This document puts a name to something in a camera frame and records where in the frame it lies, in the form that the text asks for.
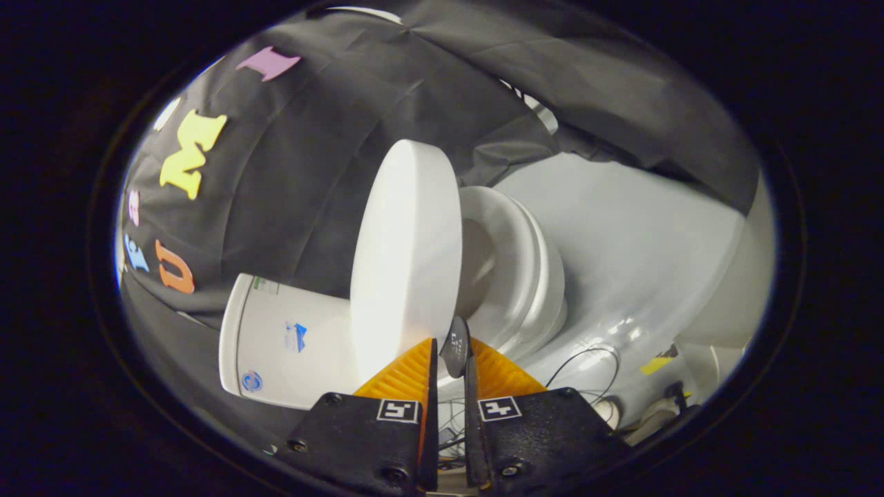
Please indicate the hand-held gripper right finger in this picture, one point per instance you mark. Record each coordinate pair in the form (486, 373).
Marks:
(472, 421)

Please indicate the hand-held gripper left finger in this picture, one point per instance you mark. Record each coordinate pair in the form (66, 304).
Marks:
(431, 414)

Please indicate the dark round lid tab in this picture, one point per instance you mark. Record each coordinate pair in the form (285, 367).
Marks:
(456, 345)

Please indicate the white toilet bowl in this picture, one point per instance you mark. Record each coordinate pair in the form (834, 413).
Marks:
(552, 290)

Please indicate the white toilet seat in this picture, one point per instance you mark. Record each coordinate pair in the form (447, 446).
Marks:
(514, 241)

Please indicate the yellow tape piece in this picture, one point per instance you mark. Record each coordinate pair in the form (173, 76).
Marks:
(656, 363)

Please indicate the black backdrop cloth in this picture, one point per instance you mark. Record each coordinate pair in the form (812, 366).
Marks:
(311, 159)

